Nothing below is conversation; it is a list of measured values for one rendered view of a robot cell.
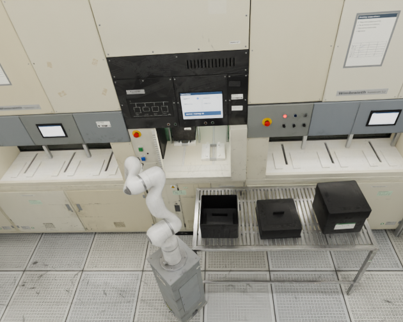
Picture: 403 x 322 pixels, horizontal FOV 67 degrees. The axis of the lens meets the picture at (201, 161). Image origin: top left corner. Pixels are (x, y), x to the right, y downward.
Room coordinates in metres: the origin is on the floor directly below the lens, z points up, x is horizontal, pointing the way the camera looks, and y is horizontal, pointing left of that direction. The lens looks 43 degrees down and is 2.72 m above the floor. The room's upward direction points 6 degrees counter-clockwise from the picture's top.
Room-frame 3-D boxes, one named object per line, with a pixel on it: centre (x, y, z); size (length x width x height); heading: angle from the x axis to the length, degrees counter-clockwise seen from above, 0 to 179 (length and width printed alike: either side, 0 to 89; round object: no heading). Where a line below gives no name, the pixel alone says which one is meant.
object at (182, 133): (2.33, 0.13, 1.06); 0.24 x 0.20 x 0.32; 84
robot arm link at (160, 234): (1.11, 0.30, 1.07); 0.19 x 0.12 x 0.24; 124
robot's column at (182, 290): (1.13, 0.27, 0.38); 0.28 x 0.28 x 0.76; 39
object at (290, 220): (1.35, -0.53, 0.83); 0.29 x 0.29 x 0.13; 86
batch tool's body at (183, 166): (2.23, 0.04, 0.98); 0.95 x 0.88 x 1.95; 174
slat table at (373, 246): (1.42, -0.54, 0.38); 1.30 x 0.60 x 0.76; 84
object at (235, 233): (1.40, -0.09, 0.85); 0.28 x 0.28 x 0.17; 83
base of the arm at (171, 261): (1.13, 0.27, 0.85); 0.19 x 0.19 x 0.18
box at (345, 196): (1.33, -0.96, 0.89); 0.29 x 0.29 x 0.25; 88
